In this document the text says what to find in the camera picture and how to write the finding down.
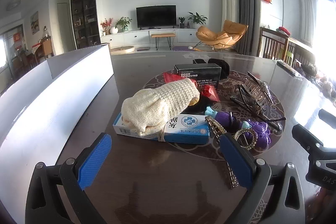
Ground long gold rhinestone hair clip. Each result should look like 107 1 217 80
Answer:
205 116 239 190

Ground white door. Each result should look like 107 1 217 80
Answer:
57 2 71 52

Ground grey curtain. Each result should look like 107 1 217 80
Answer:
230 0 256 55

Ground dark wooden desktop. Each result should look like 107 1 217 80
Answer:
52 51 336 224

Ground white sheer curtain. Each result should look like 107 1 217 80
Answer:
298 0 319 47

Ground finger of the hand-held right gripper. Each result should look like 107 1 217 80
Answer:
291 123 336 159
318 109 336 124

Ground blue and white medicine box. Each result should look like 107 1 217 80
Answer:
113 111 210 145

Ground small wooden side cabinet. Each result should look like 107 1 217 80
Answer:
41 36 54 58

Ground large leafy potted plant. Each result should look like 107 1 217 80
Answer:
187 12 208 29

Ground round wooden floor tray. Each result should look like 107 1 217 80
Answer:
110 46 135 54

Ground black printed box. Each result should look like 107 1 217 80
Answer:
174 63 222 88

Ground black-armed glasses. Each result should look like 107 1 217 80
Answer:
230 84 286 131

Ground red sachet packet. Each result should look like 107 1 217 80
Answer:
163 72 221 102

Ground bushy green potted plant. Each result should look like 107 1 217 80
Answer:
115 16 132 32

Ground dark display cabinet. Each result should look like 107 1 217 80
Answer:
70 0 102 50

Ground black television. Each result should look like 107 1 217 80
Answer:
136 5 177 30

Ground dark bag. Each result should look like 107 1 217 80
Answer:
302 64 318 76

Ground framed wall picture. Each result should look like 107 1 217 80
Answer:
30 11 39 35

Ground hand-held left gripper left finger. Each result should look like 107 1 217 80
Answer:
25 132 113 224

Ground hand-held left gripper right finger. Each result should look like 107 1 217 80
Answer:
219 133 306 224

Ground wooden bench stool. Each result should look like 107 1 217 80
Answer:
151 33 176 51

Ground white television cabinet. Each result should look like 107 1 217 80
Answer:
100 28 202 52

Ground red flowers in white vase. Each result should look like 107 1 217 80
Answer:
101 18 119 35

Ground cream knitted cloth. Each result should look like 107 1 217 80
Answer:
121 81 201 138

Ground covered standing air conditioner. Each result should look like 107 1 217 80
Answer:
221 0 240 30

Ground purple butterfly toy wand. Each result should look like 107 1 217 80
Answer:
203 106 271 150

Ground wooden chair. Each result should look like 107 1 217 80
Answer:
260 27 289 62

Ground black furry pouch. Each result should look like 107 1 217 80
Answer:
208 57 230 80

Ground orange lounge chair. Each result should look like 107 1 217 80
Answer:
196 20 249 52

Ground green plastic stool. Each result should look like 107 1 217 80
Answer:
282 51 293 67

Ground large rhinestone hair claw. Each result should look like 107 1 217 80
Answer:
238 71 275 115

